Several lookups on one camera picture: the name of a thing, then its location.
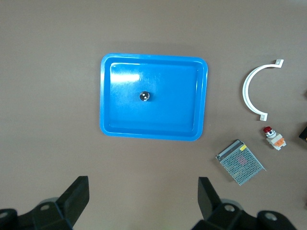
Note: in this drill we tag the large white pipe clamp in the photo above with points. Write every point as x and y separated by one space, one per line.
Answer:
245 91

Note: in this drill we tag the red pushbutton switch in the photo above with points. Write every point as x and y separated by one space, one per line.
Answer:
273 139

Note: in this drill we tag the perforated metal power supply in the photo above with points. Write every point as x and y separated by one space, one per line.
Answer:
241 163

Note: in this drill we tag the orange button box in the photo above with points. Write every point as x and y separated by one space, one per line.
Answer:
304 134

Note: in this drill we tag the blue plastic tray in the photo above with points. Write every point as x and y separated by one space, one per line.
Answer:
168 107

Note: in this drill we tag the brown table cover mat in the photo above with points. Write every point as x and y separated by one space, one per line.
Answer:
48 95

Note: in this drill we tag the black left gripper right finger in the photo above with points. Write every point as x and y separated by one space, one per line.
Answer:
211 208

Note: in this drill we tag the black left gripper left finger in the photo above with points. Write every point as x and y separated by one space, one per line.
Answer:
72 203

